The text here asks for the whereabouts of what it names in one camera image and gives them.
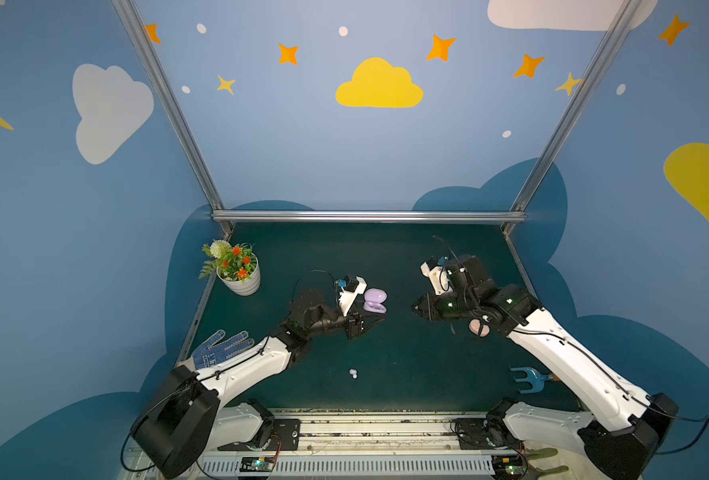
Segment green controller board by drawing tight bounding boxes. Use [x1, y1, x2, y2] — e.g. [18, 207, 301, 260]
[492, 456, 528, 480]
[240, 457, 276, 474]

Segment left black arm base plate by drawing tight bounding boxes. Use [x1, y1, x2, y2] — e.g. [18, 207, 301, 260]
[218, 418, 302, 452]

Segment beige cloth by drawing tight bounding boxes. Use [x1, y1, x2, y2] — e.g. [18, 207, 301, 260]
[527, 446, 608, 480]

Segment white pot with flowers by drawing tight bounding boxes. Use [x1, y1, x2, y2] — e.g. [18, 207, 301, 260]
[198, 240, 260, 296]

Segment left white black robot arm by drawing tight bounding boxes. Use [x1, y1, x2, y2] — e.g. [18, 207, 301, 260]
[128, 289, 387, 479]

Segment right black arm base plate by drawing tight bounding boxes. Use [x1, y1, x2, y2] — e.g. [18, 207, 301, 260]
[452, 418, 512, 449]

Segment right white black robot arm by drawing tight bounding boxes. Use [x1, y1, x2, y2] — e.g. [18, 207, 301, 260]
[413, 255, 679, 479]

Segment green handled pliers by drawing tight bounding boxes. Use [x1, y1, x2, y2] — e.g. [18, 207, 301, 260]
[520, 447, 570, 480]

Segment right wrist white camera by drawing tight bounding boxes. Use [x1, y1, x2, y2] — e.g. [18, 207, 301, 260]
[421, 257, 452, 296]

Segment blue dotted work glove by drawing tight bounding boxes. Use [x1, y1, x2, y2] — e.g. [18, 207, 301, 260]
[190, 330, 254, 370]

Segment right green controller board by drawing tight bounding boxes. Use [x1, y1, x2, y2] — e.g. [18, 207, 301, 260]
[492, 456, 528, 480]

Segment left green controller board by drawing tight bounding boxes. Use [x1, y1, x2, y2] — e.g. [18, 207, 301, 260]
[240, 457, 276, 474]

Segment blue garden fork tool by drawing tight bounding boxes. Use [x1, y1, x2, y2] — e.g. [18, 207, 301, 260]
[509, 366, 561, 395]

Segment purple earbud charging case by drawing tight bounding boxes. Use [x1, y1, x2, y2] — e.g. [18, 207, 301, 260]
[364, 288, 388, 315]

